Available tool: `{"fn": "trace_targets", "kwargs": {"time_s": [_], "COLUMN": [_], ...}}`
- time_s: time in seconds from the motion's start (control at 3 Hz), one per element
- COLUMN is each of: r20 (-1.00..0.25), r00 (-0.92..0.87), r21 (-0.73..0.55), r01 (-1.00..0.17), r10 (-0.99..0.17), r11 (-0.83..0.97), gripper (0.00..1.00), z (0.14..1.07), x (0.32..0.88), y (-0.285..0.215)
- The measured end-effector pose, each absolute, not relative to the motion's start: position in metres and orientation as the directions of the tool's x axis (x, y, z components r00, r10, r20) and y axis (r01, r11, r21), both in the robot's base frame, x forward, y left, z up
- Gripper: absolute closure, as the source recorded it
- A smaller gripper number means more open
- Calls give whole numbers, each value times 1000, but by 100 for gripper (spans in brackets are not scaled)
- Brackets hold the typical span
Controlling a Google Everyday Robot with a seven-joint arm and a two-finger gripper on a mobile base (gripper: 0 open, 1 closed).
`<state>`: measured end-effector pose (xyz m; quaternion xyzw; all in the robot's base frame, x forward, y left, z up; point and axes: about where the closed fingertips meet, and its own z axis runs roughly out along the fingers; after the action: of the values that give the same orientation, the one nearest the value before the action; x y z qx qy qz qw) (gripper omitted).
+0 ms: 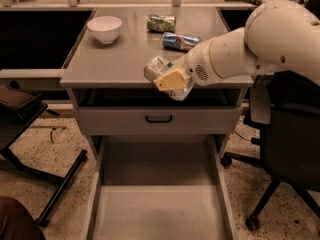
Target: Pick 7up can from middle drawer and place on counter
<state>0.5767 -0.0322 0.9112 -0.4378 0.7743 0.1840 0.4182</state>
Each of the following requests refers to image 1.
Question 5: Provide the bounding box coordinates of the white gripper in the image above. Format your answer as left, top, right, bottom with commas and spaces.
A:
153, 39, 222, 91

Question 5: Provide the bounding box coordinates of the silver 7up can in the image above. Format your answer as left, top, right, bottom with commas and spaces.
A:
143, 54, 194, 102

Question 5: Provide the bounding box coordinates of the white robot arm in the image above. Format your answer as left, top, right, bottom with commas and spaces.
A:
153, 0, 320, 91

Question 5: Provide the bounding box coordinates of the blue pepsi can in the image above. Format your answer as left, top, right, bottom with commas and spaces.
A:
162, 32, 201, 51

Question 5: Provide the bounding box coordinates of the closed grey top drawer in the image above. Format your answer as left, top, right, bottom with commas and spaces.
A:
75, 106, 242, 136

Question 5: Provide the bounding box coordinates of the green crushed soda can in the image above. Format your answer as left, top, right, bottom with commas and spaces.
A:
147, 14, 176, 33

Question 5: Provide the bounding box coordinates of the grey drawer cabinet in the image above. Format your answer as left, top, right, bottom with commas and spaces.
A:
61, 6, 252, 153

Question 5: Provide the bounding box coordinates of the open grey middle drawer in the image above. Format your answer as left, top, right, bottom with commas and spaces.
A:
81, 136, 238, 240

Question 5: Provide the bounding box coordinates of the white ceramic bowl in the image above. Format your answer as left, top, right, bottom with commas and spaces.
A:
87, 16, 122, 44

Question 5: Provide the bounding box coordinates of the black office chair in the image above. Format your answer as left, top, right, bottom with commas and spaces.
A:
220, 71, 320, 231

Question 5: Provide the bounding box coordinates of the black folding stand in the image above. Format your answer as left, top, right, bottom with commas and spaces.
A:
0, 82, 89, 228

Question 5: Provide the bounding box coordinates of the brown object bottom left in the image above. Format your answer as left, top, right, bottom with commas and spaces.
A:
0, 196, 46, 240

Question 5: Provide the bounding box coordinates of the black drawer handle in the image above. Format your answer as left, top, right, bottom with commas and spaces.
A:
145, 115, 173, 124

